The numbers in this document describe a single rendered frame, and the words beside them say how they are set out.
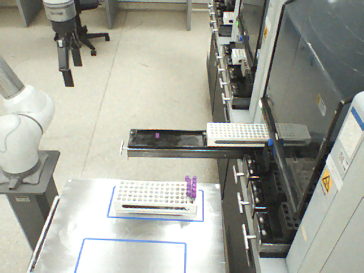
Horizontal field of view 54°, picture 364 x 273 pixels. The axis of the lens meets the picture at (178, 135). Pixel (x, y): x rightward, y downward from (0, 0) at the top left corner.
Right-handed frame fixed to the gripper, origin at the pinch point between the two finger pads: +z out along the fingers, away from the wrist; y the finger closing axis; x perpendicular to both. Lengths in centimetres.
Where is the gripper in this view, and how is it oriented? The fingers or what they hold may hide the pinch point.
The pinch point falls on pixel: (73, 73)
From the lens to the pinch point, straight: 132.2
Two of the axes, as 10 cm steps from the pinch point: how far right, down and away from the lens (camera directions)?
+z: -0.1, 7.5, 6.6
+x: 10.0, 0.1, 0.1
